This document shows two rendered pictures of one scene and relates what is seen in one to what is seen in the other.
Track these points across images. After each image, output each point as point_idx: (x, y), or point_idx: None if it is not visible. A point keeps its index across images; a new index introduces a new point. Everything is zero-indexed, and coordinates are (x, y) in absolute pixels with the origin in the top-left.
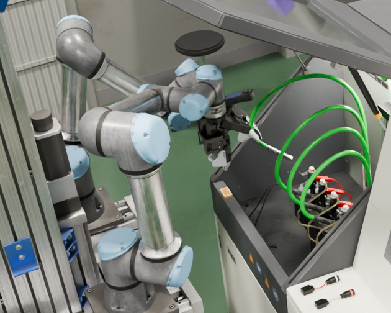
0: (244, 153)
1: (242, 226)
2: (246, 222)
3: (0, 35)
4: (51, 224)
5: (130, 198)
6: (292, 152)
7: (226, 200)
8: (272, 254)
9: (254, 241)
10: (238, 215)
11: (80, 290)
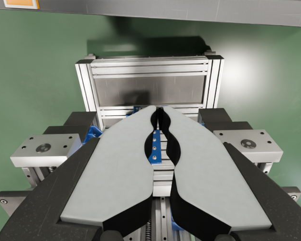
0: None
1: (145, 16)
2: (135, 1)
3: None
4: None
5: (20, 161)
6: None
7: (48, 8)
8: (256, 0)
9: (199, 13)
10: (106, 7)
11: (176, 227)
